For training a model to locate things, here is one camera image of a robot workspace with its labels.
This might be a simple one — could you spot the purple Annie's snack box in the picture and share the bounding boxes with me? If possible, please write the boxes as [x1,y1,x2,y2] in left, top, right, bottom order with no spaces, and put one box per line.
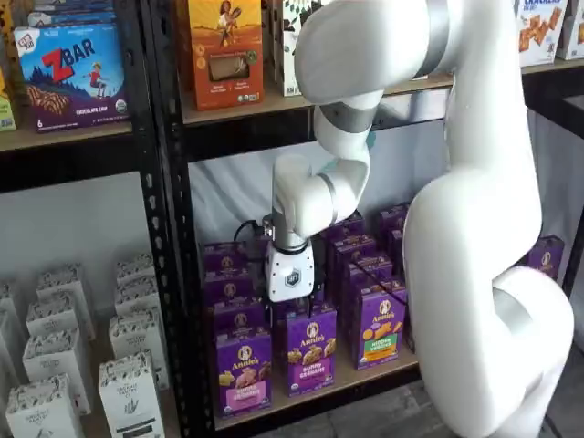
[328,235,378,275]
[340,254,394,297]
[378,203,411,235]
[318,213,366,250]
[389,226,406,275]
[527,234,566,280]
[202,241,251,276]
[213,295,267,339]
[203,268,256,308]

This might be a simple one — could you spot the orange snack box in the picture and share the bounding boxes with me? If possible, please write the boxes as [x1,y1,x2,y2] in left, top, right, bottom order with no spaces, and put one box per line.
[187,0,265,111]

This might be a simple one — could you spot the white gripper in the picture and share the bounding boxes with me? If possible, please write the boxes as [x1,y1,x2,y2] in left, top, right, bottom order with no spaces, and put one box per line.
[266,243,326,323]

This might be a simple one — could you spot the white patterned tall box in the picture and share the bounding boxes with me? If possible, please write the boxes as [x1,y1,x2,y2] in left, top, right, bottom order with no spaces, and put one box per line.
[109,312,170,391]
[113,277,162,320]
[5,373,87,438]
[36,266,88,305]
[22,328,92,416]
[0,280,26,320]
[99,350,166,438]
[26,296,96,342]
[116,254,156,287]

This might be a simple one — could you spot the white blue crackers box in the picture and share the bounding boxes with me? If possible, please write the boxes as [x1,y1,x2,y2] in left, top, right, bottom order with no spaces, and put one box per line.
[555,0,584,61]
[517,0,570,69]

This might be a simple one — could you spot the purple box violet patch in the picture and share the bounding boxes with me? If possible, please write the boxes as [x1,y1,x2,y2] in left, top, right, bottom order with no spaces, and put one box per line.
[285,305,338,398]

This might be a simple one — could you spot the purple box pink patch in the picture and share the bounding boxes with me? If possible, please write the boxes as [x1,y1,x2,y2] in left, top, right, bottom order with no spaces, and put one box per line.
[215,325,274,418]

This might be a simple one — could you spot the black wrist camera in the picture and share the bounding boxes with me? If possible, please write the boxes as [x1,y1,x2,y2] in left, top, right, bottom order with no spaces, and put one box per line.
[313,235,328,297]

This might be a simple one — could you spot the black metal shelf rack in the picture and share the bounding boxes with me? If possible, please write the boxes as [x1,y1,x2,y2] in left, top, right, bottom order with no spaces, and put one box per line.
[0,0,182,438]
[148,0,584,438]

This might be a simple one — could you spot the yellow green snack box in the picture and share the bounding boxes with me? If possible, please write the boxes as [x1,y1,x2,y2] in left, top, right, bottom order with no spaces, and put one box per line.
[0,63,17,133]

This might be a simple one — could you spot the white sheet teal stripe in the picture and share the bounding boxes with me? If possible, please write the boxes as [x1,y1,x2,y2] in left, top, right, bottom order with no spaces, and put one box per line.
[189,90,569,284]

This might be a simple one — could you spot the blue Zbar snack box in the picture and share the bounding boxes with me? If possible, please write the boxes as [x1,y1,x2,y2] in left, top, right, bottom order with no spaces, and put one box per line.
[12,21,130,134]

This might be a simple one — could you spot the white box dark thins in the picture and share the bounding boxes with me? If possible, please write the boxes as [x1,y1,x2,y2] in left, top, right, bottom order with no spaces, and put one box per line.
[281,0,323,98]

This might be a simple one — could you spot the purple box green patch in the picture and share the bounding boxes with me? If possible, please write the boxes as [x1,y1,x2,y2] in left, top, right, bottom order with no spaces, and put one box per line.
[353,281,409,370]

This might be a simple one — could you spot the yellow box dark pattern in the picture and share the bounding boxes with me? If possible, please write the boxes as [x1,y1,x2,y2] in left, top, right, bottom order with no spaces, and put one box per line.
[0,0,15,68]

